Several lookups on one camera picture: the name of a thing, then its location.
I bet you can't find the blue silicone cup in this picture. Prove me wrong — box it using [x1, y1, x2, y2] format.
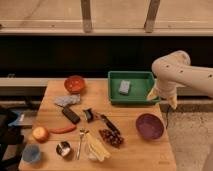
[22, 144, 41, 164]

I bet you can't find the yellow banana in bowl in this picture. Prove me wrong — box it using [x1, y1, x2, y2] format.
[86, 132, 111, 162]

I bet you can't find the shiny metal cup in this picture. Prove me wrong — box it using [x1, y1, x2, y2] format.
[56, 141, 71, 157]

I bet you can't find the small black metal clip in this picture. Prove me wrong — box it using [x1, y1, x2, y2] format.
[84, 108, 94, 123]

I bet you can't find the blue-grey sponge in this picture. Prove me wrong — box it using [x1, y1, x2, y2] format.
[119, 80, 131, 94]

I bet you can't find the metal spoon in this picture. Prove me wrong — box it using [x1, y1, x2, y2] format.
[76, 129, 86, 160]

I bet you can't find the red bowl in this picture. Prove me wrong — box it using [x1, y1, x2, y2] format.
[64, 75, 86, 94]

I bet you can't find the apple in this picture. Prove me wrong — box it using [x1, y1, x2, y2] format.
[32, 127, 49, 142]

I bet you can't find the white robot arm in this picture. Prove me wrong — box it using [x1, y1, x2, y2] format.
[146, 50, 213, 109]

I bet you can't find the black rectangular block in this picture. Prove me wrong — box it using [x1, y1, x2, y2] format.
[62, 107, 80, 124]

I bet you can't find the green plastic tray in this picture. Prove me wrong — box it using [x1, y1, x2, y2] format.
[108, 71, 160, 105]

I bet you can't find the crumpled grey cloth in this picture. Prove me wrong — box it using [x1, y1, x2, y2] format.
[54, 94, 80, 107]

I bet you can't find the bunch of dark grapes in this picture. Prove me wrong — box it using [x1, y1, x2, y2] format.
[99, 129, 124, 148]

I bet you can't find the black-handled knife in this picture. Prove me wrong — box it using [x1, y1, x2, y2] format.
[95, 113, 120, 135]

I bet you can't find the purple bowl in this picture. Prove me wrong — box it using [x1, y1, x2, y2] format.
[136, 113, 164, 140]

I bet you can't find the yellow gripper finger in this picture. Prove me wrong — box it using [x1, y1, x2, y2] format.
[146, 88, 157, 101]
[167, 95, 177, 109]

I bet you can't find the red chili pepper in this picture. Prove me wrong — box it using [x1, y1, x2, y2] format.
[49, 125, 77, 134]

